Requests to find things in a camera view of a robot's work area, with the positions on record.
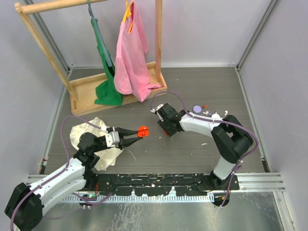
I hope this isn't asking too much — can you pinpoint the wooden clothes rack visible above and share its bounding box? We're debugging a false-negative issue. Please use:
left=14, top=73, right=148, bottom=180
left=14, top=0, right=167, bottom=116

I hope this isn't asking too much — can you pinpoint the slotted cable duct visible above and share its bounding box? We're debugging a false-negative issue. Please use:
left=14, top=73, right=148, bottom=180
left=59, top=193, right=215, bottom=204

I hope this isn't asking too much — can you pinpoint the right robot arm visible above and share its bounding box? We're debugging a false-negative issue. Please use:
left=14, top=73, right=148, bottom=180
left=151, top=103, right=254, bottom=190

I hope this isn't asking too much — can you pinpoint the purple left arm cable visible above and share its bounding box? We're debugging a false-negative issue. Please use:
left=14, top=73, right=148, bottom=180
left=11, top=115, right=114, bottom=231

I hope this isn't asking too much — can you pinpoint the pink shirt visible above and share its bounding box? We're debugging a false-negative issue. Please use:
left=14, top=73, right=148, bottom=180
left=114, top=1, right=162, bottom=102

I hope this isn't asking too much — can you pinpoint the green shirt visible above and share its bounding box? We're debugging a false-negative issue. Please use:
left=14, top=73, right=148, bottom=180
left=90, top=18, right=125, bottom=106

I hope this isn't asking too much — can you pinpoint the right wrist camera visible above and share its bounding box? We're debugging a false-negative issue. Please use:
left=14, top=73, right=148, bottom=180
left=150, top=104, right=166, bottom=122

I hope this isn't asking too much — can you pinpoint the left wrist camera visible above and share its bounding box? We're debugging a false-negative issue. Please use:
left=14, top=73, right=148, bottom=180
left=105, top=127, right=120, bottom=148

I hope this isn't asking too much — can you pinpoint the grey clothes hanger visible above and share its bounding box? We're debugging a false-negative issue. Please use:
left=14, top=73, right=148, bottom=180
left=87, top=0, right=113, bottom=67

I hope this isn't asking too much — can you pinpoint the white earbud charging case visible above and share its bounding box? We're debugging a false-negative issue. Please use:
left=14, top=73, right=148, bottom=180
left=211, top=113, right=220, bottom=119

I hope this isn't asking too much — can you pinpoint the yellow clothes hanger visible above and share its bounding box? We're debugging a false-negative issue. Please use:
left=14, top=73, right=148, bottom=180
left=122, top=0, right=134, bottom=33

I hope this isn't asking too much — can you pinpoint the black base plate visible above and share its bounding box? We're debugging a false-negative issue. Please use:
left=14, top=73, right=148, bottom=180
left=91, top=173, right=239, bottom=196

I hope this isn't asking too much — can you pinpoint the cream crumpled cloth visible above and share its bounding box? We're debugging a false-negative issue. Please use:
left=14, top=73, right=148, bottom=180
left=69, top=123, right=123, bottom=171

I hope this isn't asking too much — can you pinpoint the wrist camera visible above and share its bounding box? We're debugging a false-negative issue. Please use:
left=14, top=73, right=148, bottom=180
left=150, top=104, right=166, bottom=122
left=105, top=127, right=120, bottom=148

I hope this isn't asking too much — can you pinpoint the orange earbud charging case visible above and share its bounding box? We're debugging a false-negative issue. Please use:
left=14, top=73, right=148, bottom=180
left=137, top=126, right=149, bottom=137

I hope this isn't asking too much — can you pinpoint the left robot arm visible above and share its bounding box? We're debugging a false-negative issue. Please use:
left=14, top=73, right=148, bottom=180
left=4, top=127, right=144, bottom=231

